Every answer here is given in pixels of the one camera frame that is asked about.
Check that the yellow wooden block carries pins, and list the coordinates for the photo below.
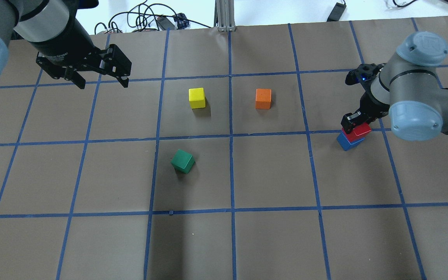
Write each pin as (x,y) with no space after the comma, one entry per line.
(197,98)

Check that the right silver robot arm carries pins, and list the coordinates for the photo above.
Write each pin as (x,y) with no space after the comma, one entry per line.
(405,89)

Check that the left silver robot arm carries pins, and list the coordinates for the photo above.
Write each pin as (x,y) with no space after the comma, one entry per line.
(36,21)

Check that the red wooden block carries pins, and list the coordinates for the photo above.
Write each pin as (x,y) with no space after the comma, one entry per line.
(358,132)

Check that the black power adapter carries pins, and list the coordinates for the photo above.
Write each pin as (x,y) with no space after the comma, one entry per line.
(337,12)

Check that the aluminium frame post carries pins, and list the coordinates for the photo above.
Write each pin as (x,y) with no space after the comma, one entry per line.
(224,15)

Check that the green wooden block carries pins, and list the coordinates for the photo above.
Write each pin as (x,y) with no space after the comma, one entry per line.
(182,161)

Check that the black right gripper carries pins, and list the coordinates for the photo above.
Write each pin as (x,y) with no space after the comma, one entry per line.
(367,105)

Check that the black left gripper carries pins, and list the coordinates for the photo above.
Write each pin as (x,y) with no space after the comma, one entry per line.
(63,46)

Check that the blue wooden block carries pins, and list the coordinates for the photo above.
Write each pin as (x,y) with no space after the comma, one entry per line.
(345,144)

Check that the orange wooden block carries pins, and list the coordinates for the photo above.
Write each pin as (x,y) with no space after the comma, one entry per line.
(263,99)

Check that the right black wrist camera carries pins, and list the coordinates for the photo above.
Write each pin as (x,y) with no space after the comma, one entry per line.
(363,74)

